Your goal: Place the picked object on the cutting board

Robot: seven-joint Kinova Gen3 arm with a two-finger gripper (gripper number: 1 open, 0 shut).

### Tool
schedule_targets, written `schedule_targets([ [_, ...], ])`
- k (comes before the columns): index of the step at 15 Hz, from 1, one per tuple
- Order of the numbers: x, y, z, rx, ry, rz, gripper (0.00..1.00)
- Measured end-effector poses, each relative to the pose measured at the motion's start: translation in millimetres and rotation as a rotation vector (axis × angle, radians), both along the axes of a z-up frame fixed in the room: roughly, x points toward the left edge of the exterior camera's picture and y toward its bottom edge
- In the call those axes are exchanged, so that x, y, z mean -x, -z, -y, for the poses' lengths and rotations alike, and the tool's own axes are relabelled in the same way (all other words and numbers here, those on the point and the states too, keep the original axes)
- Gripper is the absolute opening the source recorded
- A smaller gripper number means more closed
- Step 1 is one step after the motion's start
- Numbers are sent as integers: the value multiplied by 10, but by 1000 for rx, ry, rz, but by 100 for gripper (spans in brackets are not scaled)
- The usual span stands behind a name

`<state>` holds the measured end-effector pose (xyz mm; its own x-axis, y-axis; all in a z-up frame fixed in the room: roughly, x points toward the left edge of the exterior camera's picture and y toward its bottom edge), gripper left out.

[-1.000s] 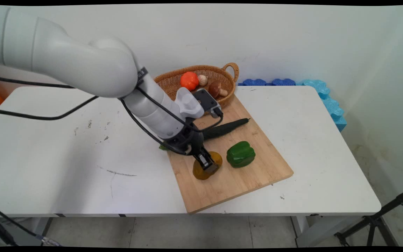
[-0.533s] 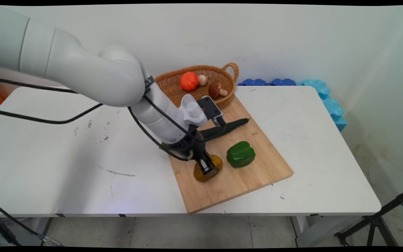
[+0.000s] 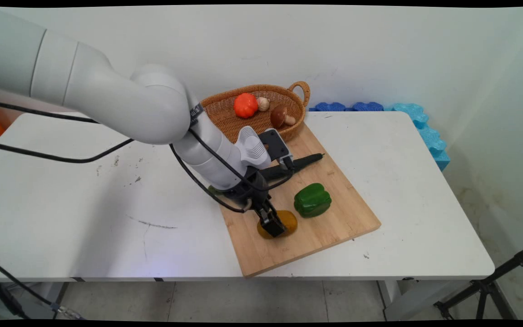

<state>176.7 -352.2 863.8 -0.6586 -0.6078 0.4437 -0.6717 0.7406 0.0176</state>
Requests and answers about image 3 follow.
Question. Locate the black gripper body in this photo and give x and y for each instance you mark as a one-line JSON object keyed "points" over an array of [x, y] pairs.
{"points": [[248, 193]]}

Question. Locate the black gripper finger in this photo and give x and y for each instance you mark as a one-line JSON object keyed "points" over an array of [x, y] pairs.
{"points": [[273, 222]]}

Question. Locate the yellow toy bell pepper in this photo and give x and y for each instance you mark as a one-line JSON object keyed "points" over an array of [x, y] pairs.
{"points": [[291, 222]]}

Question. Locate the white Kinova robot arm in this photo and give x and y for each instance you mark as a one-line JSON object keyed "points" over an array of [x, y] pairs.
{"points": [[107, 91]]}

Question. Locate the green toy bell pepper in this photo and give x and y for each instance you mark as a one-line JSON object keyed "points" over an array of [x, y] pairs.
{"points": [[312, 200]]}

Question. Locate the bamboo cutting board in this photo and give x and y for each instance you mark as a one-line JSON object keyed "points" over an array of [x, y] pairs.
{"points": [[329, 227]]}

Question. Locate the dark green toy cucumber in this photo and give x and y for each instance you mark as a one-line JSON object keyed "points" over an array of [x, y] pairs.
{"points": [[309, 159]]}

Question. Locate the brown toy mushroom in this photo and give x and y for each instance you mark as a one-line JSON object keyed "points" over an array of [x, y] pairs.
{"points": [[279, 117]]}

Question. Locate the woven wicker basket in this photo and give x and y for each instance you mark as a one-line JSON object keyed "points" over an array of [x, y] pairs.
{"points": [[225, 111]]}

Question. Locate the orange toy pumpkin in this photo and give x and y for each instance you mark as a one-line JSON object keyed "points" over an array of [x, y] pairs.
{"points": [[246, 105]]}

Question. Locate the white toy garlic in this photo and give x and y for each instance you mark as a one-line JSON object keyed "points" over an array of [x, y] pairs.
{"points": [[263, 103]]}

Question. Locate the dark blue foam mat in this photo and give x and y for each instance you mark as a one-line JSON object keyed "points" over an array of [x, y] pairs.
{"points": [[330, 106], [367, 106]]}

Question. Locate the white table leg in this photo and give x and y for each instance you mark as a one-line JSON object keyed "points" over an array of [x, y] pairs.
{"points": [[402, 299]]}

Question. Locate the light blue foam mat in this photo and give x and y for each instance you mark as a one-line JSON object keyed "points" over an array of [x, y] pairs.
{"points": [[429, 136]]}

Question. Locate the grey table leg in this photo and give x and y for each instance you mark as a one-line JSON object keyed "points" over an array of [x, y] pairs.
{"points": [[59, 297]]}

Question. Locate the black tripod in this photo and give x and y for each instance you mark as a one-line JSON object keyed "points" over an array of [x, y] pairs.
{"points": [[488, 286]]}

